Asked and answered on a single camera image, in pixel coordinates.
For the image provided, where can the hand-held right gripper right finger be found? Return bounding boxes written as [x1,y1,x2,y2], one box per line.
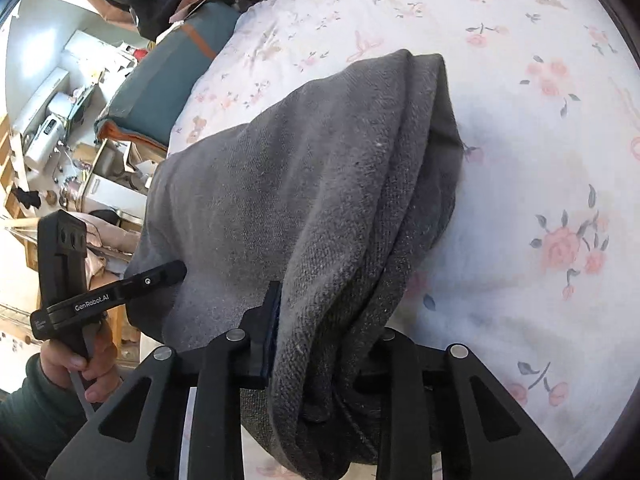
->
[352,330,573,480]

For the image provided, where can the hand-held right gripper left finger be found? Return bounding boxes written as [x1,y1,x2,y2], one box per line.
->
[47,281,282,480]

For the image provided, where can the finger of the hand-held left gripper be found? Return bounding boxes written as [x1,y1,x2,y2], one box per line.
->
[122,260,188,298]

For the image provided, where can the grey pants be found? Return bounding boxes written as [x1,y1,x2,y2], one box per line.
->
[125,49,463,480]

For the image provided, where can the person's left forearm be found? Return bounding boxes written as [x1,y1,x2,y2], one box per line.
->
[0,355,98,468]

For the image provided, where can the person's left hand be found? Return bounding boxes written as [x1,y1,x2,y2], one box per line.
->
[40,320,122,404]

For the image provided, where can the pink cloth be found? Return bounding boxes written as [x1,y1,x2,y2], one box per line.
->
[75,211,138,273]

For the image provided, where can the black sock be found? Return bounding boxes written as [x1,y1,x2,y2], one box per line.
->
[12,187,45,209]

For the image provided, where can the open cardboard box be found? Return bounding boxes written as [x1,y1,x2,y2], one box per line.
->
[89,139,168,196]

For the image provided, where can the white appliance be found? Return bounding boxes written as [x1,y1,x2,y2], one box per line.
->
[24,114,70,172]

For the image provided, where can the teal mattress with orange trim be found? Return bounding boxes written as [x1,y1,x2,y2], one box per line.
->
[95,2,243,153]

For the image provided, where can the floral bedsheet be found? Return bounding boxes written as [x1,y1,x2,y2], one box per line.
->
[167,0,640,480]

